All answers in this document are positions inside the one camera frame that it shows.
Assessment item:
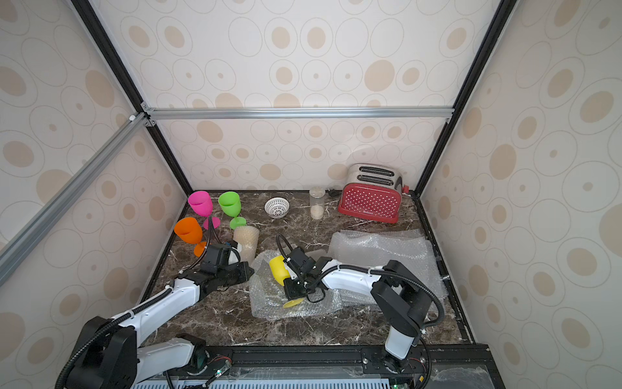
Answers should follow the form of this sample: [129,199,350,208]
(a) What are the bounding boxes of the yellow glass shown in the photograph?
[269,255,306,309]

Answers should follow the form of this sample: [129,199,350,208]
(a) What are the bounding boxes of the clear bubble wrap sheet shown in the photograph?
[328,230,448,300]
[249,250,347,320]

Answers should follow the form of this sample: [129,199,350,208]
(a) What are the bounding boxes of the beige glass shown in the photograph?
[233,225,260,263]

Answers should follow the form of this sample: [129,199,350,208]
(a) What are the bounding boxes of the orange glass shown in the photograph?
[174,217,207,257]

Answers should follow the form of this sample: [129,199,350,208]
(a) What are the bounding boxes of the green glass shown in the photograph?
[218,191,247,230]

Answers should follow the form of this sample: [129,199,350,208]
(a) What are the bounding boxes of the pink plastic wine glass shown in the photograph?
[188,191,221,230]

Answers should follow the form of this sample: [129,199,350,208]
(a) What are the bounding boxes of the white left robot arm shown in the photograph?
[55,244,254,388]

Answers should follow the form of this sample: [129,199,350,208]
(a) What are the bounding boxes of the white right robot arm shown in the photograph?
[269,248,445,361]

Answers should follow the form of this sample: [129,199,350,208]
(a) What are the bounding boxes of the white perforated strainer bowl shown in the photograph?
[264,197,290,219]

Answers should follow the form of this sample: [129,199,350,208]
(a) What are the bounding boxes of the clear jar with powder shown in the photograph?
[309,186,326,220]

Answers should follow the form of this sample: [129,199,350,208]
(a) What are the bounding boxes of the red polka dot toaster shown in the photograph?
[338,164,410,224]

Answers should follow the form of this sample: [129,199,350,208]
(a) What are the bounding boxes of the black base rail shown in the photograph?
[86,344,506,389]

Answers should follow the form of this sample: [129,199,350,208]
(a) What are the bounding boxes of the horizontal aluminium frame bar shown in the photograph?
[146,106,455,120]

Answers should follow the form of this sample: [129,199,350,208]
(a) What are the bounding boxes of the left diagonal aluminium frame bar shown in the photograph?
[1,113,147,284]

